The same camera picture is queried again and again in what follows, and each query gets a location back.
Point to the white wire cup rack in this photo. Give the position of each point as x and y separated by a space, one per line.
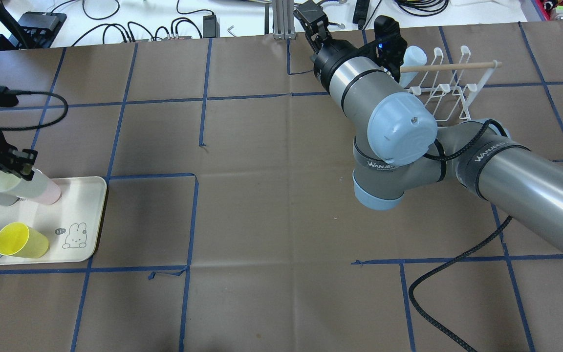
449 89

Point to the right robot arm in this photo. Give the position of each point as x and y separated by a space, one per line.
398 145

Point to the light blue cup front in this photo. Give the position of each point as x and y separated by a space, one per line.
414 56

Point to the black power adapter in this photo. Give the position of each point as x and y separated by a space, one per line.
210 26

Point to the cream plastic tray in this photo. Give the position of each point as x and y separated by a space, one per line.
72 224

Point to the yellow plastic cup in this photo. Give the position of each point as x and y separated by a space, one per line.
21 241

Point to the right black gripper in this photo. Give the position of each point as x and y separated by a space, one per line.
329 58

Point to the pink plastic cup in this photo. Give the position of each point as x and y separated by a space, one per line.
50 196

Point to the aluminium frame post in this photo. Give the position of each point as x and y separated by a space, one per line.
283 19

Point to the white plastic cup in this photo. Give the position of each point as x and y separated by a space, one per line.
12 185

